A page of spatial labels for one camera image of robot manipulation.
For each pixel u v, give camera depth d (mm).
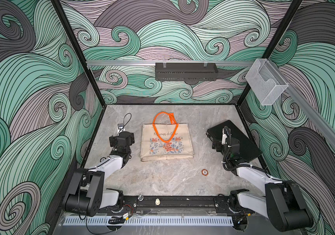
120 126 760
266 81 783
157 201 713
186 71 964
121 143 684
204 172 840
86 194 417
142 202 744
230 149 660
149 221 697
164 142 967
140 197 730
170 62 931
